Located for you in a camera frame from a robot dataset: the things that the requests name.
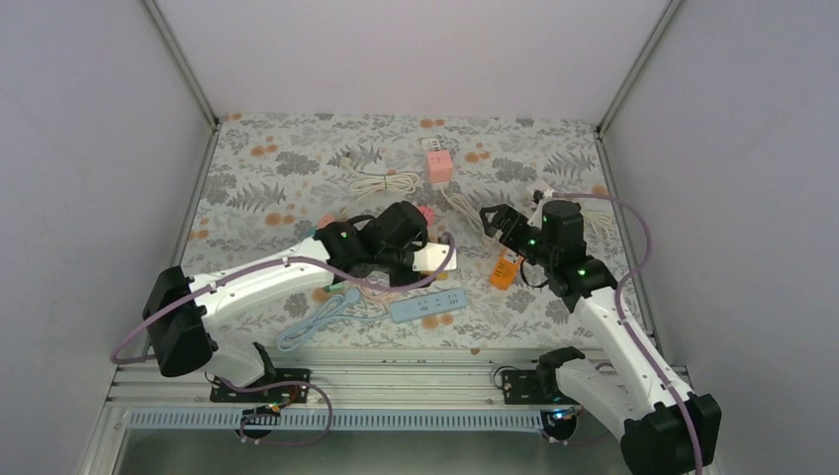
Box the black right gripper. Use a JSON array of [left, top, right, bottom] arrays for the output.
[[479, 205, 555, 268]]

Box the pink plug adapter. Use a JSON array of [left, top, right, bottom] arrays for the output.
[[418, 206, 435, 227]]

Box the pink cube socket adapter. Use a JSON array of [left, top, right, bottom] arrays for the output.
[[425, 149, 454, 184]]

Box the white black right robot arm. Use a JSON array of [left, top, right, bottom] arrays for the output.
[[479, 199, 721, 474]]

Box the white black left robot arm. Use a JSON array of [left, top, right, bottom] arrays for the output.
[[142, 201, 454, 401]]

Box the salmon plug on teal strip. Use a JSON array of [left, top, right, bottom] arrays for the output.
[[317, 214, 335, 230]]

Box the orange power strip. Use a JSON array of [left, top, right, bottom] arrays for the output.
[[489, 248, 522, 291]]

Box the green small adapter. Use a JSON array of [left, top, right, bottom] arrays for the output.
[[323, 282, 345, 294]]

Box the blue power strip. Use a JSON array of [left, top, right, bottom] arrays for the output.
[[390, 288, 468, 324]]

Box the white power strip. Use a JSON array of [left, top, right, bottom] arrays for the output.
[[420, 137, 442, 151]]

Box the floral patterned table mat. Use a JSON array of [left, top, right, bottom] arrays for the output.
[[181, 113, 628, 349]]

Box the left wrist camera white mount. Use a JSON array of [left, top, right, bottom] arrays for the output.
[[413, 242, 457, 272]]

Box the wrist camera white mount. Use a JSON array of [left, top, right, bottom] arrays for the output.
[[527, 185, 555, 229], [413, 242, 457, 272]]

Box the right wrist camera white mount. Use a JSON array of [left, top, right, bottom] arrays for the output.
[[527, 185, 555, 229]]

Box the blue coiled cable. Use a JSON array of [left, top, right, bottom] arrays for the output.
[[275, 287, 395, 354]]

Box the white power strip cable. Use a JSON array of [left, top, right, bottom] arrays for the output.
[[337, 151, 420, 221]]

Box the aluminium rail base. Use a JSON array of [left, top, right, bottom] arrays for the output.
[[106, 347, 586, 431]]

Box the aluminium corner frame post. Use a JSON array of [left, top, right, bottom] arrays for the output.
[[597, 0, 683, 141]]

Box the left aluminium corner post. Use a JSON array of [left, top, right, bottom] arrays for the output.
[[140, 0, 219, 131]]

